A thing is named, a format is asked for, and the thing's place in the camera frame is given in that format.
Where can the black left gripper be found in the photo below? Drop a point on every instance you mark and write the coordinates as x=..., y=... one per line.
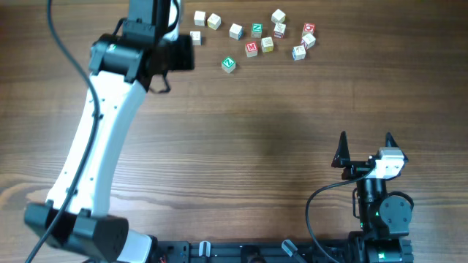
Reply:
x=188, y=61

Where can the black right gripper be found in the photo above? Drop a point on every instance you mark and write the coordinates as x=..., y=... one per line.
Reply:
x=342, y=158

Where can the green Z wooden block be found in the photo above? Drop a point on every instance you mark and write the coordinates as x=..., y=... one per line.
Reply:
x=228, y=64

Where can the red M wooden block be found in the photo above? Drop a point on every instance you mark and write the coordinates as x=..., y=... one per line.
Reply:
x=251, y=49

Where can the yellow K wooden block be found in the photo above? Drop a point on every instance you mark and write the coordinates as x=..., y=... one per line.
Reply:
x=267, y=44

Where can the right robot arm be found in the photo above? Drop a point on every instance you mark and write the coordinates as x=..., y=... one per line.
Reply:
x=384, y=216

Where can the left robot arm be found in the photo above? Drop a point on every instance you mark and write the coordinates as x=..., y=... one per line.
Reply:
x=75, y=216

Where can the plain wooden block far left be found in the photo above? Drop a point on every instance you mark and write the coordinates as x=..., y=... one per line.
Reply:
x=199, y=18

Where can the plain wooden block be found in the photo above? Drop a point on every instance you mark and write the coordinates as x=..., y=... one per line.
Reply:
x=278, y=16
x=199, y=18

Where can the wooden block left lower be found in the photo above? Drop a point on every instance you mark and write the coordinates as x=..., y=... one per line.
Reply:
x=196, y=38

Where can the yellow edged wooden block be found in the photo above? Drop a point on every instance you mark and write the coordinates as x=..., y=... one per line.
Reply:
x=214, y=21

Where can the blue edged wooden block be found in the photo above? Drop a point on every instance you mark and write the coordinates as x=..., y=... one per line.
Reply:
x=236, y=31

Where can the green N wooden block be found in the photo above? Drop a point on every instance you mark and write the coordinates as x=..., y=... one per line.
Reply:
x=257, y=30

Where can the blue sided wooden block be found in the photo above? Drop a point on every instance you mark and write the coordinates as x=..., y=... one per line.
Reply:
x=299, y=53

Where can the red sided wooden block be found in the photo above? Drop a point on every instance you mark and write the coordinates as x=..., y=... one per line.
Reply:
x=308, y=40

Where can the plain wooden block top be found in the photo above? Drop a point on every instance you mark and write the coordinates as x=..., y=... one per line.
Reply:
x=278, y=16

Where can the red edged picture block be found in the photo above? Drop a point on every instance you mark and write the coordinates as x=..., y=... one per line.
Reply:
x=279, y=30

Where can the red O wooden block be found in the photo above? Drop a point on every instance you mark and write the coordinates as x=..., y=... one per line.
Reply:
x=308, y=28

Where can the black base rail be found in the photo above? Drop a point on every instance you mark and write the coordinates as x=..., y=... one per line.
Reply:
x=252, y=252

